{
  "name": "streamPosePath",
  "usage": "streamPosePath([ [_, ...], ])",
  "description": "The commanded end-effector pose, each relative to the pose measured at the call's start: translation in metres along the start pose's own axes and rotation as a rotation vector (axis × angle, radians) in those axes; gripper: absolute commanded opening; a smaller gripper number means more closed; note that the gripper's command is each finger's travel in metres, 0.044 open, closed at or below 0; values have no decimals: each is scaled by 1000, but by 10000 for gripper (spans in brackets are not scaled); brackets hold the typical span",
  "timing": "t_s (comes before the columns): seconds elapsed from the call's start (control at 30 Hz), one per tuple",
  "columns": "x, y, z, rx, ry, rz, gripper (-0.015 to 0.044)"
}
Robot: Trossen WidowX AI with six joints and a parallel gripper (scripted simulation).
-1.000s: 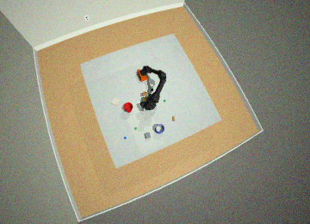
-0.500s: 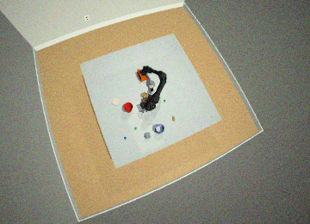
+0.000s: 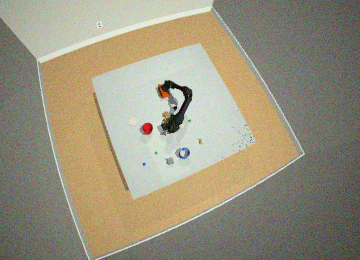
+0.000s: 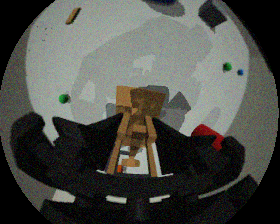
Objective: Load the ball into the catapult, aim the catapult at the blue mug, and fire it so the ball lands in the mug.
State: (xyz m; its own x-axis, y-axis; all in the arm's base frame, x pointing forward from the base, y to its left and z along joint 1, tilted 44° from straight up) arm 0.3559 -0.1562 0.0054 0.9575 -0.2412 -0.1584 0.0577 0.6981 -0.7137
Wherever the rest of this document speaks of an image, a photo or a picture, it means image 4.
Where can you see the small green ball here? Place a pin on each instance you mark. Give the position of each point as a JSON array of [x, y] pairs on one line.
[[227, 66], [63, 98]]

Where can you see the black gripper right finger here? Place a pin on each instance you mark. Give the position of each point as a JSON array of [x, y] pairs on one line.
[[173, 147]]

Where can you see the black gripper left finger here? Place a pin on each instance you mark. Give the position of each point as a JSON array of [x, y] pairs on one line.
[[98, 138]]

